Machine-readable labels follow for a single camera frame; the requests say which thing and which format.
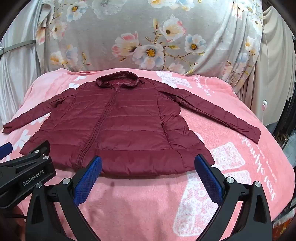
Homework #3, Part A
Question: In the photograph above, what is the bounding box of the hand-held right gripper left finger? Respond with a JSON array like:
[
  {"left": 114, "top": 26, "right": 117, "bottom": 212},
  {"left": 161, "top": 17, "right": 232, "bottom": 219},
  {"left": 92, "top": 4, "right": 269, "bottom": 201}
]
[{"left": 25, "top": 156, "right": 103, "bottom": 241}]

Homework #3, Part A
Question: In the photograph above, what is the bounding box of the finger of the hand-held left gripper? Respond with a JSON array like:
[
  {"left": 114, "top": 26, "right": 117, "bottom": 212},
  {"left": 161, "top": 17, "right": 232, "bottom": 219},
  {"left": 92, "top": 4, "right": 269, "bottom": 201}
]
[
  {"left": 0, "top": 142, "right": 13, "bottom": 161},
  {"left": 0, "top": 140, "right": 51, "bottom": 174}
]

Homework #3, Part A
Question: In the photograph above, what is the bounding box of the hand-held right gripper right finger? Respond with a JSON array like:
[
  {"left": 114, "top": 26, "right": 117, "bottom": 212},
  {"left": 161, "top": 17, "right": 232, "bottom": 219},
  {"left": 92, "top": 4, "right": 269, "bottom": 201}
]
[{"left": 195, "top": 154, "right": 273, "bottom": 241}]

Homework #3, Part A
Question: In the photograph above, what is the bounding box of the maroon puffer jacket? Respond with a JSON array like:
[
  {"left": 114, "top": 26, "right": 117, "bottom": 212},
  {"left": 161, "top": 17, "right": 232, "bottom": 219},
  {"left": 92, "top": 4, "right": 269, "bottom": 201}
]
[{"left": 2, "top": 71, "right": 262, "bottom": 179}]

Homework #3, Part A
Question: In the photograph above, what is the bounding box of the pink printed blanket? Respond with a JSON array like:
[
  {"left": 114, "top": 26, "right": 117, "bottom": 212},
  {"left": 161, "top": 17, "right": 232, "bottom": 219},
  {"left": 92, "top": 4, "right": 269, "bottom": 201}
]
[{"left": 0, "top": 67, "right": 295, "bottom": 241}]

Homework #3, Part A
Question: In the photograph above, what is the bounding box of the silver satin curtain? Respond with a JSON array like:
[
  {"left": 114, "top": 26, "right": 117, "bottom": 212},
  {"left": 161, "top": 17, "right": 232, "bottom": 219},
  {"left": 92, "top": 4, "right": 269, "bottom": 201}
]
[{"left": 0, "top": 5, "right": 49, "bottom": 130}]

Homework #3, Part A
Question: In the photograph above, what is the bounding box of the beige curtain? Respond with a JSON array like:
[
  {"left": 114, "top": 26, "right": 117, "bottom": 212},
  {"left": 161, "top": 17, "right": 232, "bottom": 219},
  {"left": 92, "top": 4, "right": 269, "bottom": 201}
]
[{"left": 231, "top": 7, "right": 296, "bottom": 130}]

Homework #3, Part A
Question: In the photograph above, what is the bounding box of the grey floral sheet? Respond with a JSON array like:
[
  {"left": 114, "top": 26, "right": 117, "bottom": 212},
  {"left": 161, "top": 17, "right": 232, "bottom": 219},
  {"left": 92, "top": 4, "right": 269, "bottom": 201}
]
[{"left": 35, "top": 0, "right": 264, "bottom": 93}]

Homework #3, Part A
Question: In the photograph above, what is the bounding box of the white cable with switch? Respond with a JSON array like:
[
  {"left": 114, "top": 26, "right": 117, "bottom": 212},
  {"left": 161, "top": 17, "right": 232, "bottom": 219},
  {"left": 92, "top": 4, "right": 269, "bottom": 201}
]
[{"left": 259, "top": 0, "right": 269, "bottom": 123}]

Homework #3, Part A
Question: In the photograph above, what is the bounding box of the grey curtain strap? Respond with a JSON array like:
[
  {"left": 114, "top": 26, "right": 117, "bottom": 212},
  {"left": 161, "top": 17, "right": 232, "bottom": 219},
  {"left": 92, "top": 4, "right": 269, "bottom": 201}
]
[{"left": 0, "top": 39, "right": 37, "bottom": 58}]

